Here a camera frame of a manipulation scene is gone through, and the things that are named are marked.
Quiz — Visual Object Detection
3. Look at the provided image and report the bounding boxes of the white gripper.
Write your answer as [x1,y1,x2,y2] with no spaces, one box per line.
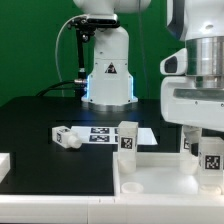
[161,76,224,156]

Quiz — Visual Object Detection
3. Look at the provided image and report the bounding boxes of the white square table top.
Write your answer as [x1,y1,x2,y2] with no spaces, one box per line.
[113,153,223,196]

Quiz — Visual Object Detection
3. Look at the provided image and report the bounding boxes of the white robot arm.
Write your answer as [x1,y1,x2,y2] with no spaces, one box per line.
[73,0,224,152]

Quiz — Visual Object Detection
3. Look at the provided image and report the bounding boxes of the white marker sheet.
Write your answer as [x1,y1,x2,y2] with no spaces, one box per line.
[71,126,157,145]

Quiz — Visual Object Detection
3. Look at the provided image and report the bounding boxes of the white front fence rail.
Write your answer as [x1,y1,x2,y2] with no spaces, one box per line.
[0,195,224,224]

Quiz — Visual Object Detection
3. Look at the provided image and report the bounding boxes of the white fence rail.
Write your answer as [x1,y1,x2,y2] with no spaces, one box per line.
[0,153,10,183]
[0,195,224,224]

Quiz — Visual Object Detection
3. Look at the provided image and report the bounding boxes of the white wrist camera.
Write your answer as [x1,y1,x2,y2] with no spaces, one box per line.
[160,48,187,75]

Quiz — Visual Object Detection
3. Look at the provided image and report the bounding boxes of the black cables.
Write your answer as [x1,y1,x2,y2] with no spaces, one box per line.
[35,79,88,98]

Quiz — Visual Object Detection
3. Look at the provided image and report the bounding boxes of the white left fence rail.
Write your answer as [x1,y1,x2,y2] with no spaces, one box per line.
[0,153,10,183]

